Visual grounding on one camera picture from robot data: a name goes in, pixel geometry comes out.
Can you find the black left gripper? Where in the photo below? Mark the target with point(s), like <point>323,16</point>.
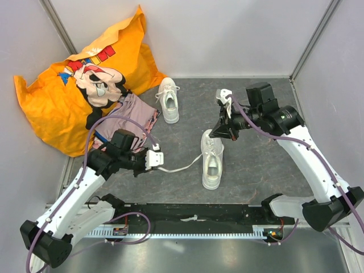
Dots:
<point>143,168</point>

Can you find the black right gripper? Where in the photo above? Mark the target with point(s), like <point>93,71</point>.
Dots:
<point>226,128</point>

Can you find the white sneaker with laces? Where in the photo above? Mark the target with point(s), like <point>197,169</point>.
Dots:
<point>212,151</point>

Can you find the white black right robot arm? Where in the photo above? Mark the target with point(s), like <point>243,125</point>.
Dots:
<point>333,198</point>

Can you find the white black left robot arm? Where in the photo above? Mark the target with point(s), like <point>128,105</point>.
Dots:
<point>53,235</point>

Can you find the pink patterned cloth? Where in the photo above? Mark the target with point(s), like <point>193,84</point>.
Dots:
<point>127,108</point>

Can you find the white tied sneaker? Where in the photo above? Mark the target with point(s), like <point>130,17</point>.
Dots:
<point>167,96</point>

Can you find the white tape scrap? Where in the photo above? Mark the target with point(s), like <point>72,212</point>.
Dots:
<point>194,218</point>

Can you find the orange cartoon print bag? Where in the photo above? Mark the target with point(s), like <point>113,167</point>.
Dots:
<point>65,100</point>

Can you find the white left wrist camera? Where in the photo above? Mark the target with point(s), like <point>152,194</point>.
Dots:
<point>154,157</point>

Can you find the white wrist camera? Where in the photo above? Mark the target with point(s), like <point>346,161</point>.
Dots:
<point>224,96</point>
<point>154,157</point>

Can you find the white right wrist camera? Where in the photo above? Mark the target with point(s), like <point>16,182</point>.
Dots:
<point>224,96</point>

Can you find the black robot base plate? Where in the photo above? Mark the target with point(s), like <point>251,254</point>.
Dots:
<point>220,218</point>

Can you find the slotted aluminium cable duct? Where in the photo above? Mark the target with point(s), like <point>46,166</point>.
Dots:
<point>109,232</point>

